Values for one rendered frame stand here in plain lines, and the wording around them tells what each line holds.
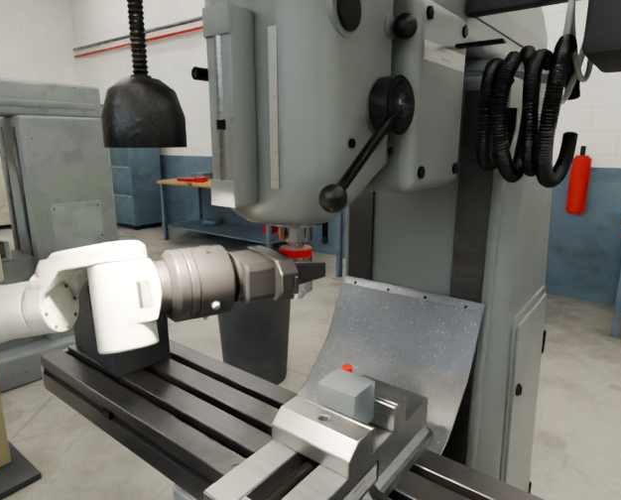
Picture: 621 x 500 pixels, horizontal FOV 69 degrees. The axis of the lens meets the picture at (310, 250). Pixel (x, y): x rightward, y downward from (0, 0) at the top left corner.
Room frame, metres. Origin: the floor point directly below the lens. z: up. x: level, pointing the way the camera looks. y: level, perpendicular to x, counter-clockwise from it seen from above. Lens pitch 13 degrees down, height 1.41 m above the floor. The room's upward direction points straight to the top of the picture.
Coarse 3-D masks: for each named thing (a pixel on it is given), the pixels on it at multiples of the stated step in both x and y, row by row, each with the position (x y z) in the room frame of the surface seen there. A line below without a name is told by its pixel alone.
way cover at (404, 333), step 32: (352, 288) 0.98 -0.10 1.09; (384, 288) 0.93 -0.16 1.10; (352, 320) 0.94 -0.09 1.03; (384, 320) 0.90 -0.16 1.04; (416, 320) 0.86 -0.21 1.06; (448, 320) 0.83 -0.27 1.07; (480, 320) 0.80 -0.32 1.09; (320, 352) 0.93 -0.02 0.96; (352, 352) 0.90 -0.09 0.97; (384, 352) 0.86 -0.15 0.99; (416, 352) 0.83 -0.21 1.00; (448, 352) 0.80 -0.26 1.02; (416, 384) 0.79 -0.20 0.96; (448, 384) 0.77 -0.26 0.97; (448, 416) 0.72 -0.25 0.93
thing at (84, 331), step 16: (80, 304) 0.92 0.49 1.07; (80, 320) 0.93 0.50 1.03; (160, 320) 0.89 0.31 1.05; (80, 336) 0.94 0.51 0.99; (160, 336) 0.89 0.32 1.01; (96, 352) 0.88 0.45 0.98; (128, 352) 0.84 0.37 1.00; (144, 352) 0.86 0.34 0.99; (160, 352) 0.89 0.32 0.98; (112, 368) 0.83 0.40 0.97; (128, 368) 0.84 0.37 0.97
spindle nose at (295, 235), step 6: (282, 228) 0.60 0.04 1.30; (288, 228) 0.59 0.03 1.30; (294, 228) 0.59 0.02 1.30; (300, 228) 0.59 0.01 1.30; (306, 228) 0.60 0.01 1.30; (282, 234) 0.60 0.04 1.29; (288, 234) 0.59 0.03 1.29; (294, 234) 0.59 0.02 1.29; (300, 234) 0.59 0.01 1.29; (306, 234) 0.60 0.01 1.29; (282, 240) 0.60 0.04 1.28; (288, 240) 0.59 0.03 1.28; (294, 240) 0.59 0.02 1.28; (300, 240) 0.59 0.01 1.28; (306, 240) 0.60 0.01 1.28
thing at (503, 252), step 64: (384, 192) 0.95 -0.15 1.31; (448, 192) 0.87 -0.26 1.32; (512, 192) 0.83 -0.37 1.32; (384, 256) 0.95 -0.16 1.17; (448, 256) 0.86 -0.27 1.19; (512, 256) 0.83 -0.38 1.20; (512, 320) 0.85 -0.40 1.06; (512, 384) 0.85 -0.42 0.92; (448, 448) 0.84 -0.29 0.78; (512, 448) 0.87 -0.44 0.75
